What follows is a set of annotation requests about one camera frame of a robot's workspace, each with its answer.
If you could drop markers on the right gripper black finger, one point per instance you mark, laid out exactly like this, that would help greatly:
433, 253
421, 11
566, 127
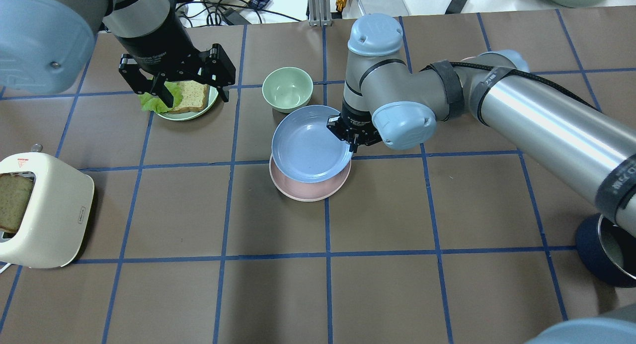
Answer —
353, 146
336, 126

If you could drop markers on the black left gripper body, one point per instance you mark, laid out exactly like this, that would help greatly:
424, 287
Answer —
155, 46

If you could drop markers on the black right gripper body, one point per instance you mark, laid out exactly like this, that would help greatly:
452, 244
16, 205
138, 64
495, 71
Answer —
356, 121

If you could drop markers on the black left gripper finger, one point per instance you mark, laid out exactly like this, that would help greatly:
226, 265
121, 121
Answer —
221, 81
159, 89

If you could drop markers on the blue plate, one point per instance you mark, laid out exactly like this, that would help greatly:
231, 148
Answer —
305, 150

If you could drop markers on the pink plate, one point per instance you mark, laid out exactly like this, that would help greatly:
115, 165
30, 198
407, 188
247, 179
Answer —
286, 184

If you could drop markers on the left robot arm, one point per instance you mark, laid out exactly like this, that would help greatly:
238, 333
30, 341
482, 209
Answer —
44, 44

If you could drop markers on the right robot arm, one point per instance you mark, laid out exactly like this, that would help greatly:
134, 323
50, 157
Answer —
474, 237

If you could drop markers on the green lettuce leaf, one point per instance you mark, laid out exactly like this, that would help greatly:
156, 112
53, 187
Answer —
153, 103

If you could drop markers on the bread slice on plate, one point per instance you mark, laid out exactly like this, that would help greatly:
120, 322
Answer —
195, 97

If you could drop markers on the mint green bowl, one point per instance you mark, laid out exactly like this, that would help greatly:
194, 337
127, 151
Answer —
287, 89

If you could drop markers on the cream white toaster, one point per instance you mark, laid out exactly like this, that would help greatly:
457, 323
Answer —
55, 219

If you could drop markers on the bread slice in toaster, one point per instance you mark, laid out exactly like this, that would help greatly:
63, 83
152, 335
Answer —
15, 191

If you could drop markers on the dark blue saucepan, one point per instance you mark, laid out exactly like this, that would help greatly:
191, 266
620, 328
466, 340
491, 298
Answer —
592, 255

